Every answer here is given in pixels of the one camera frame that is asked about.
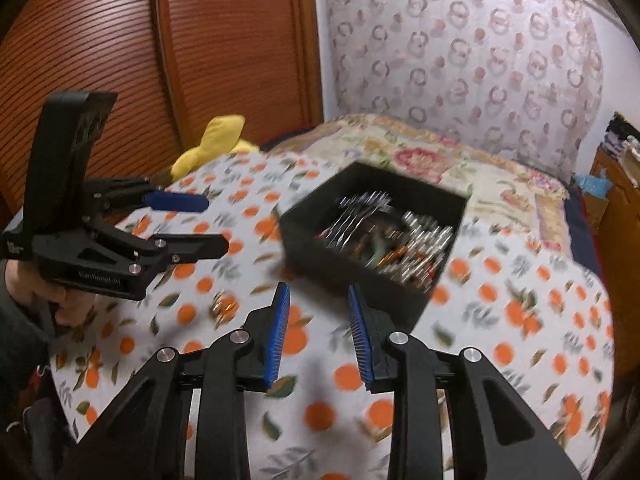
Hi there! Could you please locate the black jewelry box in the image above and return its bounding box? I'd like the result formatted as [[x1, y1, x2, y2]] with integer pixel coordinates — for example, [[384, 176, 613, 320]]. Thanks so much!
[[279, 162, 468, 330]]

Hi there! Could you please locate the left hand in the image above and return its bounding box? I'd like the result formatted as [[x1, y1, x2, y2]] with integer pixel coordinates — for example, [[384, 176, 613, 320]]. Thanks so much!
[[4, 260, 96, 327]]

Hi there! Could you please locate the yellow plush toy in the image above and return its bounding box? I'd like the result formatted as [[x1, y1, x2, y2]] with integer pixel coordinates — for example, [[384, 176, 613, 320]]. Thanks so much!
[[170, 115, 259, 182]]

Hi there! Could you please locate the silver bangle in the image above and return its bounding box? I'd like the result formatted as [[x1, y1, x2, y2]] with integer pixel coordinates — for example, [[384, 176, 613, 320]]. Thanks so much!
[[317, 191, 392, 250]]

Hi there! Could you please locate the wooden louvered wardrobe door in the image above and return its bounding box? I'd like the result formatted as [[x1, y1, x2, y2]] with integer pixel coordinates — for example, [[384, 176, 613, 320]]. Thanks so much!
[[1, 0, 323, 214]]

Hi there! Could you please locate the orange print blanket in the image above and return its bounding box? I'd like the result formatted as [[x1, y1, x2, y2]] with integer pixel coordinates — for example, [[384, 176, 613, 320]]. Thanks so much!
[[51, 154, 614, 479]]

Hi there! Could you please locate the floral quilt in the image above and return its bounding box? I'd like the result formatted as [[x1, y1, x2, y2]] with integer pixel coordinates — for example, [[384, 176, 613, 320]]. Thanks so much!
[[269, 114, 572, 256]]

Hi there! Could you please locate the wooden sideboard cabinet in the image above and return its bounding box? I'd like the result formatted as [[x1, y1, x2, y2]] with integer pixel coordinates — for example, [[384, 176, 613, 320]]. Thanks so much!
[[591, 148, 639, 377]]

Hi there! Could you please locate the blue tissue bag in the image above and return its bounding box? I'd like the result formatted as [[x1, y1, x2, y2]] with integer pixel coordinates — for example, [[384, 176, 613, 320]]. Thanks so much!
[[574, 169, 613, 200]]

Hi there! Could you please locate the patterned lace curtain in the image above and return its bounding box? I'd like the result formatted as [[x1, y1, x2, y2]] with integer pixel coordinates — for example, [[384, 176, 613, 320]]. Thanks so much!
[[326, 0, 604, 179]]

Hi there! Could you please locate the clothes pile on cabinet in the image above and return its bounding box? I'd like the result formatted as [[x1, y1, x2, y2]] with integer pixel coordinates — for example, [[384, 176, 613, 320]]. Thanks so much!
[[602, 112, 640, 188]]

